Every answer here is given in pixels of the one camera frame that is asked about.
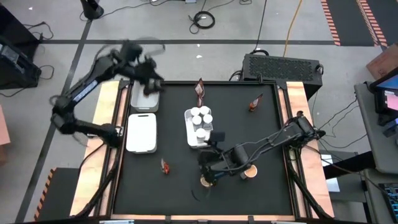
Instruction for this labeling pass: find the black computer case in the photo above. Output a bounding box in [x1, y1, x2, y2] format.
[241, 53, 323, 100]

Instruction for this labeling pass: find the dark cabinet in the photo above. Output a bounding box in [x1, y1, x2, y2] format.
[0, 3, 40, 60]

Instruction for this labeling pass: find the brown taco seasoning packet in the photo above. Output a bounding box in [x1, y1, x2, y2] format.
[160, 157, 170, 175]
[194, 77, 205, 108]
[248, 93, 264, 113]

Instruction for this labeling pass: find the computer monitor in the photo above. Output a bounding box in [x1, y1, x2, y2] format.
[369, 67, 398, 116]

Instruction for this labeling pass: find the black stand base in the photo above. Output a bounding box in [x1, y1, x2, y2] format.
[79, 0, 104, 21]

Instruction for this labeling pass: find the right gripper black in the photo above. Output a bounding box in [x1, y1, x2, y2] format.
[198, 149, 228, 189]

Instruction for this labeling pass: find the long black cable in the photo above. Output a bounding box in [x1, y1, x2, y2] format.
[252, 0, 269, 56]

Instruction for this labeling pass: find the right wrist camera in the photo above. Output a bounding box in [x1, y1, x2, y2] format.
[210, 131, 226, 152]

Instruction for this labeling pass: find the black mat orange striped edge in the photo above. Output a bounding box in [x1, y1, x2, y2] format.
[33, 167, 81, 222]
[320, 0, 374, 47]
[356, 0, 398, 48]

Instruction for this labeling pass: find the brown cardboard box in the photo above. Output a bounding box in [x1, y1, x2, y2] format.
[366, 42, 398, 80]

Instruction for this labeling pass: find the long yellow cable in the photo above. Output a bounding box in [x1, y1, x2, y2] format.
[282, 0, 303, 58]

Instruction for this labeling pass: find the white plastic bin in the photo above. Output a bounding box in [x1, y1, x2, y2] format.
[183, 106, 217, 149]
[126, 113, 157, 155]
[130, 79, 160, 113]

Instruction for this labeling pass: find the black equipment case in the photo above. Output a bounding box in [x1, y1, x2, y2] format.
[0, 36, 43, 91]

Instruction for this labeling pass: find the coiled black cable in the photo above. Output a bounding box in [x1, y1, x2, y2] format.
[188, 11, 216, 35]

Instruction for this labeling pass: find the grey desk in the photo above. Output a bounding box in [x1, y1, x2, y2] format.
[353, 81, 398, 175]

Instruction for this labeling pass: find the backlit keyboard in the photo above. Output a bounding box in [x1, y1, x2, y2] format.
[377, 182, 398, 224]

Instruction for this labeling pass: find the black desk leg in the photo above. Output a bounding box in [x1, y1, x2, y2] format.
[322, 150, 376, 180]

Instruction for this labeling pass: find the black cable sleeve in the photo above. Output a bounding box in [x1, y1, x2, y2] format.
[284, 149, 333, 220]
[74, 149, 123, 218]

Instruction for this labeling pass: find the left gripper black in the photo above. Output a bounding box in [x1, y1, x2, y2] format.
[134, 57, 165, 96]

